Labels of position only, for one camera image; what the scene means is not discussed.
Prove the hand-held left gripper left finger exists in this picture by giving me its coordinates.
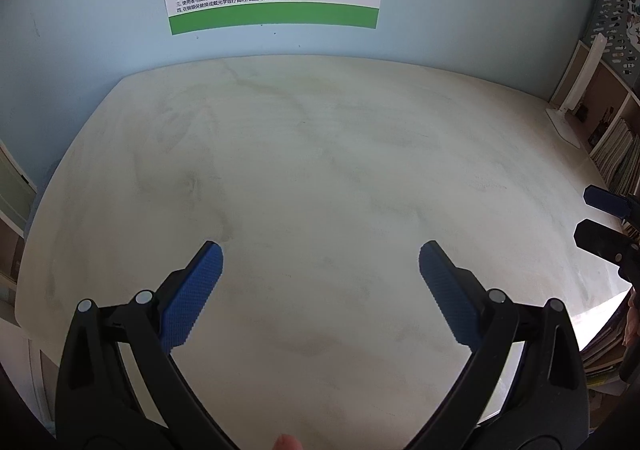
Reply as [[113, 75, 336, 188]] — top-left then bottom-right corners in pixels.
[[55, 241, 236, 450]]

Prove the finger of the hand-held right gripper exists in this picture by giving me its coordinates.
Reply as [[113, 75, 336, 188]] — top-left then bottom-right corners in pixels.
[[584, 185, 640, 221], [574, 220, 640, 283]]

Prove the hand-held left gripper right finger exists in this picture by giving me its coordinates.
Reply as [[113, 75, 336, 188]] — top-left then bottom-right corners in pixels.
[[419, 240, 591, 450]]

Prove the person's right hand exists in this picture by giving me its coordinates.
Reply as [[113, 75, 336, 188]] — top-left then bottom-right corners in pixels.
[[622, 289, 640, 347]]

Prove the wooden bookshelf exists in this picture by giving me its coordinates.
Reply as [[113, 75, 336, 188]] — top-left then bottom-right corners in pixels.
[[550, 40, 640, 391]]

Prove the white desk lamp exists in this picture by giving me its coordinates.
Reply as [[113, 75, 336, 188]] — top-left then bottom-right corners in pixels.
[[545, 36, 608, 149]]

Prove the grey pegboard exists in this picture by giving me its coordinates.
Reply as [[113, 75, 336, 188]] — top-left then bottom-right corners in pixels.
[[582, 0, 640, 90]]

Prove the pale side cabinet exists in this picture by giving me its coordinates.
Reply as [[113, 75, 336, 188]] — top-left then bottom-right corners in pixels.
[[0, 140, 38, 321]]

